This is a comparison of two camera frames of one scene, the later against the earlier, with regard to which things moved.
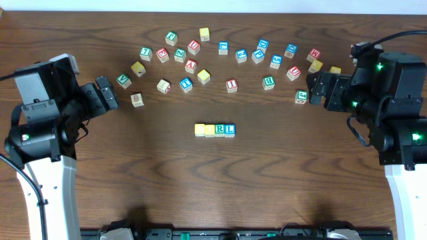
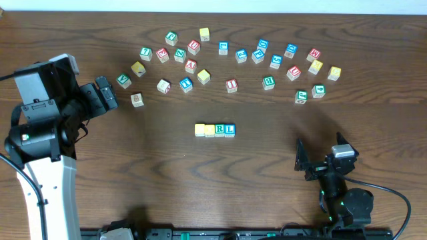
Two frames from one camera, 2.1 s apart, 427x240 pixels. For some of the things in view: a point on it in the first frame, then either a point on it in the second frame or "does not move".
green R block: x=219 y=130 does not move
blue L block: x=229 y=131 does not move
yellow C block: x=199 y=129 does not move
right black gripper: x=321 y=85 -> x=319 y=168
